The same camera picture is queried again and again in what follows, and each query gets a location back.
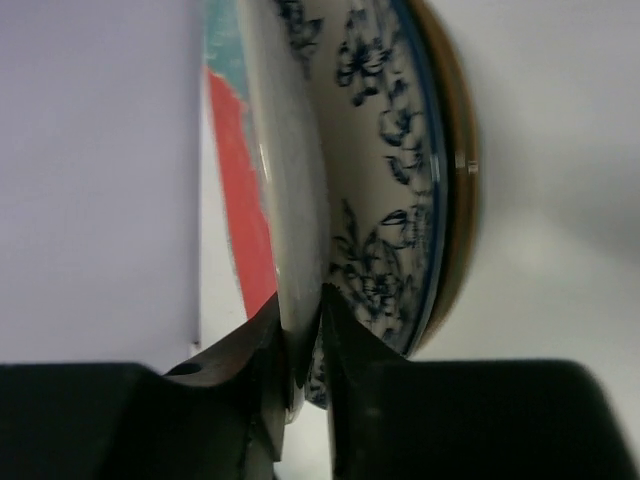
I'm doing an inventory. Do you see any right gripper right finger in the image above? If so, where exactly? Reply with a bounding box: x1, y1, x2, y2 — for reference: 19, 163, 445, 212
322, 284, 639, 479

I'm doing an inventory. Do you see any grey brown plate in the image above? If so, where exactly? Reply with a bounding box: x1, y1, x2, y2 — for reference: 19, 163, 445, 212
409, 1, 480, 350

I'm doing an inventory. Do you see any teal red plate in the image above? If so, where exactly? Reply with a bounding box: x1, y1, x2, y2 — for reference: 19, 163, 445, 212
202, 1, 329, 419

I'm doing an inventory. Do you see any blue floral white plate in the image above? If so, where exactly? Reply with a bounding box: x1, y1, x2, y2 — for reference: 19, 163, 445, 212
272, 0, 449, 409

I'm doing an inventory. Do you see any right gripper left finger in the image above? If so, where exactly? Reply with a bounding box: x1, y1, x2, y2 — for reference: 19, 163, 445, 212
1, 298, 285, 479

